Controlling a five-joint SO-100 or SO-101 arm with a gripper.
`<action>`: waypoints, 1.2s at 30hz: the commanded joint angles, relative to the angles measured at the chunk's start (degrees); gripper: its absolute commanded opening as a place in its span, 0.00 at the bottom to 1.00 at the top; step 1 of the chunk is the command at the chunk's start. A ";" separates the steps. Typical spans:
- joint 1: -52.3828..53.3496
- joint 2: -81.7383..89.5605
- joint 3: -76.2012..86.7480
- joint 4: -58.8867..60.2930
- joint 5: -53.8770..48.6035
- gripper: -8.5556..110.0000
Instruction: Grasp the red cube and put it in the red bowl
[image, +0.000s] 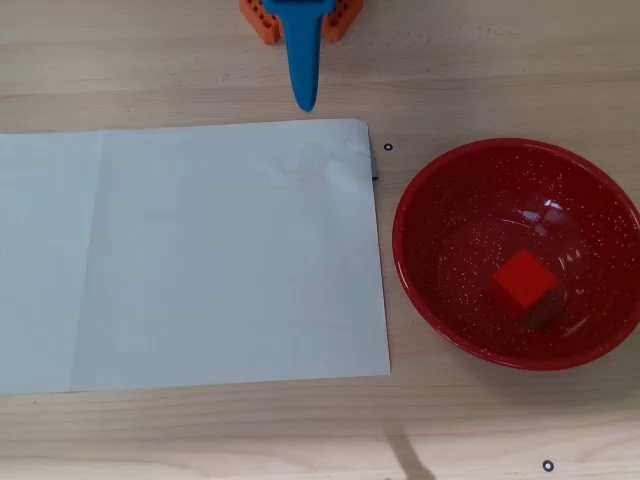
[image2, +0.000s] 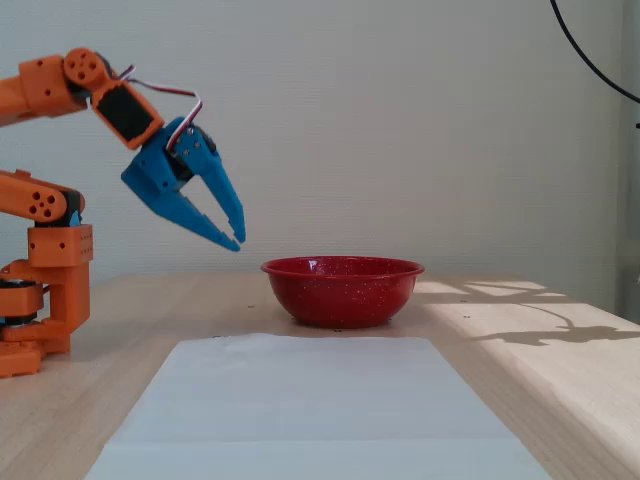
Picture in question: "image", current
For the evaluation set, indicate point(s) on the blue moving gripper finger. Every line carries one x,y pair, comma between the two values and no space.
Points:
305,60

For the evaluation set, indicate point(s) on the red cube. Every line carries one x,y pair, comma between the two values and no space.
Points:
525,280

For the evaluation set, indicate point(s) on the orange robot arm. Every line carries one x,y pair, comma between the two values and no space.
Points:
340,22

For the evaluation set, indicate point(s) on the red speckled enamel bowl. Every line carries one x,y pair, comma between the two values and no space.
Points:
450,280

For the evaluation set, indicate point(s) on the white paper sheet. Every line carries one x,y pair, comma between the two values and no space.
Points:
200,260

